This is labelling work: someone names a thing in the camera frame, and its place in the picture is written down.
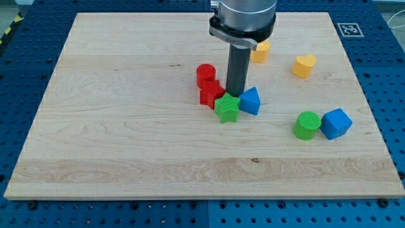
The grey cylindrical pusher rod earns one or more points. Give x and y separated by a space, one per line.
238 63

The blue triangle block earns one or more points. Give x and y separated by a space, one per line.
250 101

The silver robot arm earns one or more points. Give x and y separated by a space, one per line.
243 24

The yellow pentagon block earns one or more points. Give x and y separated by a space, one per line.
261 53

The red cylinder block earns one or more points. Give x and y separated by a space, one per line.
205 72

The red star block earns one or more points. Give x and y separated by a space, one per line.
211 90

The green star block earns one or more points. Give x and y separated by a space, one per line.
227 108

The yellow heart block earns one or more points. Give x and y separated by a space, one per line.
303 66

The green cylinder block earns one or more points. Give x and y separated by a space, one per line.
307 125

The white fiducial marker tag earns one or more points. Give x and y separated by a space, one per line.
350 30

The blue cube block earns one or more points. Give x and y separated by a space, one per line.
335 123

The wooden board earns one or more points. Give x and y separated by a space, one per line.
121 118

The yellow black hazard tape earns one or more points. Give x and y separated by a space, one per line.
12 28

